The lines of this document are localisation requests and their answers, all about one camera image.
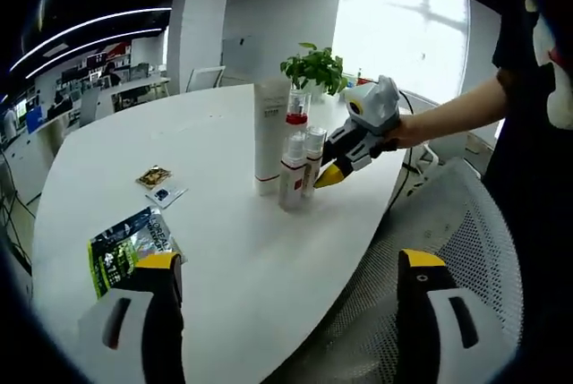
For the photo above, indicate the white mesh office chair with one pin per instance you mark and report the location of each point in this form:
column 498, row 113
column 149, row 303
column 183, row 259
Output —
column 470, row 232

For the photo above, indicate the silver skincare sachet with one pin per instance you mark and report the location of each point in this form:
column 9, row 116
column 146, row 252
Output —
column 165, row 195

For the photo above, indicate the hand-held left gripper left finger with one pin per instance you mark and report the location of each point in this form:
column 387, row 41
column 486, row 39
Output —
column 165, row 312

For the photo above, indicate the green black skincare sachet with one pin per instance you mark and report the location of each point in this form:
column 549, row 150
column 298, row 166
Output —
column 125, row 245

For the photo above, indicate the gold skincare sachet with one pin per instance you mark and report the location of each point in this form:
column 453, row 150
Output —
column 154, row 176

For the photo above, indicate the person's right hand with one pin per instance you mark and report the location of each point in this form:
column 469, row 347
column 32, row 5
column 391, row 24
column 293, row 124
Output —
column 405, row 133

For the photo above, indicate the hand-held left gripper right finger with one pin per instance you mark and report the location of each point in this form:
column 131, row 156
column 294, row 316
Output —
column 421, row 321

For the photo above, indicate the person's black shirt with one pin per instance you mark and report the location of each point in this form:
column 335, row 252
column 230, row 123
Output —
column 528, row 178

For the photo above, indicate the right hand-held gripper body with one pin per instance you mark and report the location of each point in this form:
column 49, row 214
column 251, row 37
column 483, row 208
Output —
column 376, row 106

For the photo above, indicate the tall white skincare tube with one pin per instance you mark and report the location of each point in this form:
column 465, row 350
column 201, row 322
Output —
column 271, row 142

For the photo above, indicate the green potted plant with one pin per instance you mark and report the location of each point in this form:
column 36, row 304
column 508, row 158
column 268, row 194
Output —
column 315, row 66

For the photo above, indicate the red collared white skincare bottle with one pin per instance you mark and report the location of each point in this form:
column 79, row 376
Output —
column 297, row 120

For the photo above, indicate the small pump skincare bottle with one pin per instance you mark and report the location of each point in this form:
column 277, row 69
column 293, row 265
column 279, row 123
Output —
column 291, row 178
column 313, row 160

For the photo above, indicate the white framed chair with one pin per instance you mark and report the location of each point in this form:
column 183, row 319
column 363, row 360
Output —
column 205, row 77

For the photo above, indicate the blue box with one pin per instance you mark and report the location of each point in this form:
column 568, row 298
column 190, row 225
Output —
column 35, row 120

